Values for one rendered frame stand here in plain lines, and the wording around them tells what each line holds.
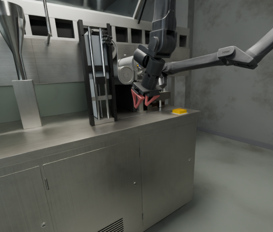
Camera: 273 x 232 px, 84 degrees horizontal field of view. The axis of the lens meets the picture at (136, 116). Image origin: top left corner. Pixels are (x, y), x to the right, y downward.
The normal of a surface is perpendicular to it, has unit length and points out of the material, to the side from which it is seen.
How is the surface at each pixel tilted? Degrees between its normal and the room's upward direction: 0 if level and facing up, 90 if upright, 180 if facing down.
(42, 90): 90
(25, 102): 90
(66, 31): 90
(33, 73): 90
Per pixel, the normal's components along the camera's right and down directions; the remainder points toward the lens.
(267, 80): -0.78, 0.19
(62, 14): 0.52, 0.19
